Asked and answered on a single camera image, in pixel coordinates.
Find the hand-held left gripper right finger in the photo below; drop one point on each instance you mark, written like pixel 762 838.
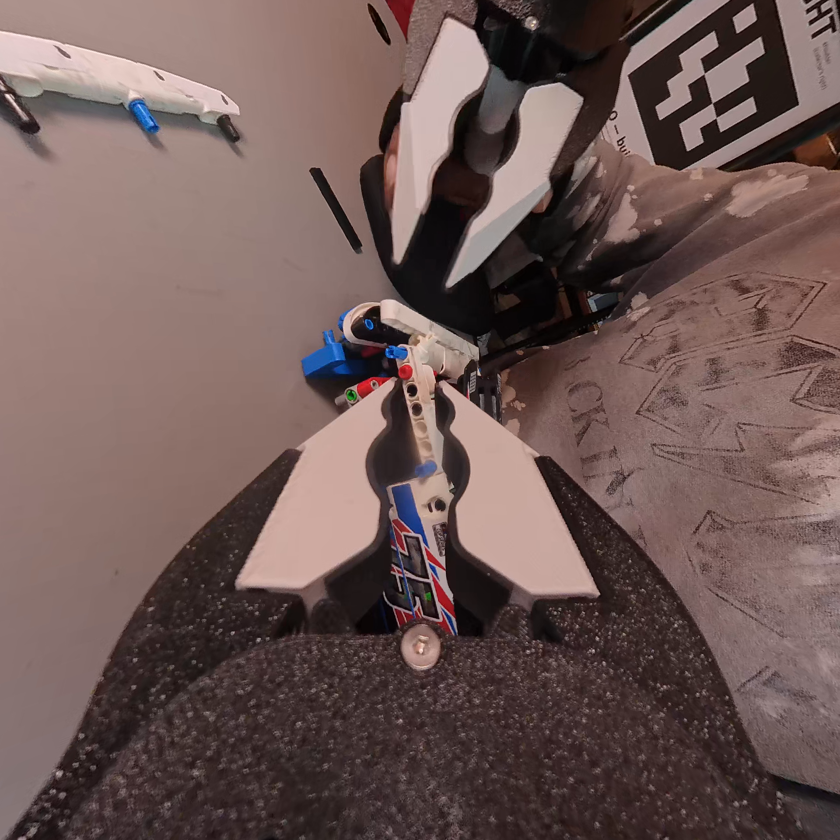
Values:
pixel 518 525

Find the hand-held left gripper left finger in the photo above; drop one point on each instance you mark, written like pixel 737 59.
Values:
pixel 308 525

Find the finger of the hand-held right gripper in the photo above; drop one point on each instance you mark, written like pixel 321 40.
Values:
pixel 426 131
pixel 525 177

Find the building block toy car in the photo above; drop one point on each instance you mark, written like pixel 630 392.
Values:
pixel 420 577

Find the white holed building beam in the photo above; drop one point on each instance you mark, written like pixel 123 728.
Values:
pixel 420 420

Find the grey desk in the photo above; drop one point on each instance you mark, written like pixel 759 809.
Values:
pixel 164 262

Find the person's right hand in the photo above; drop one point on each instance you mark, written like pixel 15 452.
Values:
pixel 391 164

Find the black Lego axle rod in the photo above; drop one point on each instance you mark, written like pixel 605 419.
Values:
pixel 336 210

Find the red plastic piece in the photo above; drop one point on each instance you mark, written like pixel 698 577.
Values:
pixel 399 10

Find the grey printed sweatshirt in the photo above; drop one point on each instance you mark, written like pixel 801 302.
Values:
pixel 722 459

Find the white building panel with pins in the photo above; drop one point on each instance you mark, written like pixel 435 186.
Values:
pixel 98 75

